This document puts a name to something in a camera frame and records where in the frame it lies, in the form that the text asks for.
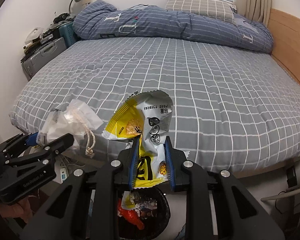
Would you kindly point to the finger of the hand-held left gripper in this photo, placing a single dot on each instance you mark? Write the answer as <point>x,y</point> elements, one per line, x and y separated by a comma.
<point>60,143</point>
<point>31,139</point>

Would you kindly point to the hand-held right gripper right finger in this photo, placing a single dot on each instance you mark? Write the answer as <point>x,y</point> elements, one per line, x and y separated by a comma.
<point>168,162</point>

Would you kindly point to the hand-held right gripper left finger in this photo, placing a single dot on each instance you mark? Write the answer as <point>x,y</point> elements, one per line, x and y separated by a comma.
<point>135,160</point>

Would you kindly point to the black trash bin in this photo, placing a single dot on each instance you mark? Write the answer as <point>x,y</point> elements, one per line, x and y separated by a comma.
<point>162,205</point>

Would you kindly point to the yellow snack wrapper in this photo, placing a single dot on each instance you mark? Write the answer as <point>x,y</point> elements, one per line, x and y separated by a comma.
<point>152,120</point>

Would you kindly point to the red plastic bag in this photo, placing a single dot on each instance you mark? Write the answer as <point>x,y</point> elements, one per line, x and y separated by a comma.
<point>130,216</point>

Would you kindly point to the person's left hand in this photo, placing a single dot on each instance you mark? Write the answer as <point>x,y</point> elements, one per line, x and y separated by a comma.
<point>12,210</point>

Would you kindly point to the white power strip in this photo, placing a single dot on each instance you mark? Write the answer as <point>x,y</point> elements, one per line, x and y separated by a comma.
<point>63,173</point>

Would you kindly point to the grey suitcase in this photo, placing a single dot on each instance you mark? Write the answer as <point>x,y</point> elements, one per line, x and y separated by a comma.
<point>42,55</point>

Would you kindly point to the stack of dark boxes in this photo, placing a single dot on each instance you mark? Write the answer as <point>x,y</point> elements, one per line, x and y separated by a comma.
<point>47,36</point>

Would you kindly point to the white plastic bag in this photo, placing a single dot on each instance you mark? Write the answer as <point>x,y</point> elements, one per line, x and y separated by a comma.
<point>35,33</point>

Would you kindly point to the teal suitcase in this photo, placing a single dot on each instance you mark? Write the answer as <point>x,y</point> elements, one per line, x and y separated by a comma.
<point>68,35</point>

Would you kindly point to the black gadget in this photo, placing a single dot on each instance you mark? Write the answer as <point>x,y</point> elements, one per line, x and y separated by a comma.
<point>61,17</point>

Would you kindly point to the blue striped duvet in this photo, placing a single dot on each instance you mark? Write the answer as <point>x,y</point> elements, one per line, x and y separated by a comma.
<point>165,25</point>

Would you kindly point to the grey checked pillow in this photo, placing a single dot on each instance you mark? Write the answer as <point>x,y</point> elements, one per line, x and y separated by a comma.
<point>200,7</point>

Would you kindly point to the wooden headboard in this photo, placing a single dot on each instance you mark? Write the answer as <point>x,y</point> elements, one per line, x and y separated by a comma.
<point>290,42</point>

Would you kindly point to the beige pleated curtain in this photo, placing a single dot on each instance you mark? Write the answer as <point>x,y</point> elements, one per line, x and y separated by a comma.
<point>255,0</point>

